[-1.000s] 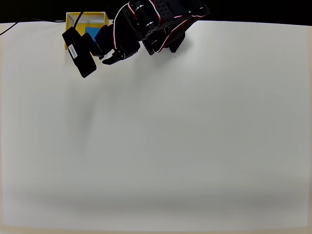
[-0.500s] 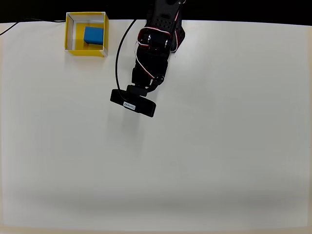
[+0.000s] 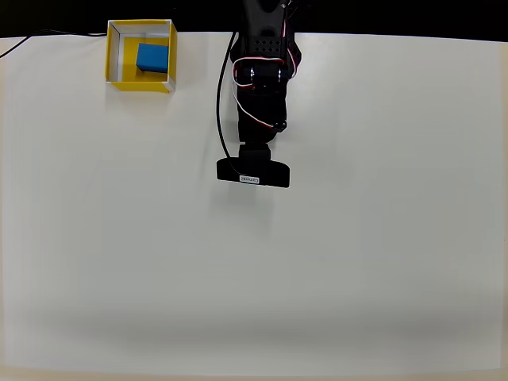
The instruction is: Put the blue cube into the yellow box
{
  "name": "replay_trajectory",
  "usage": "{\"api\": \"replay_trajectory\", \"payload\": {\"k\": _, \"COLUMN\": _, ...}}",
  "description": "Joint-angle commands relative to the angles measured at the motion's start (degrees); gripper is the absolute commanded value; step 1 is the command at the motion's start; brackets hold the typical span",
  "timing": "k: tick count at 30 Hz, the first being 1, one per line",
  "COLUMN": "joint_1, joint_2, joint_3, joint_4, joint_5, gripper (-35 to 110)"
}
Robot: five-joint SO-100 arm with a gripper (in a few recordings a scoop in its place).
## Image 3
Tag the blue block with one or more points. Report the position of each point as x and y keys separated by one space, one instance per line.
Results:
x=152 y=57

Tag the yellow open box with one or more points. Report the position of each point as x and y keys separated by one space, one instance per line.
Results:
x=129 y=85

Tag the black wrist webcam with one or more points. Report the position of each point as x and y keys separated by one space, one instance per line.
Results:
x=254 y=171

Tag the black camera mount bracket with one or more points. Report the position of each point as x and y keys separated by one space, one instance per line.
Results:
x=255 y=151

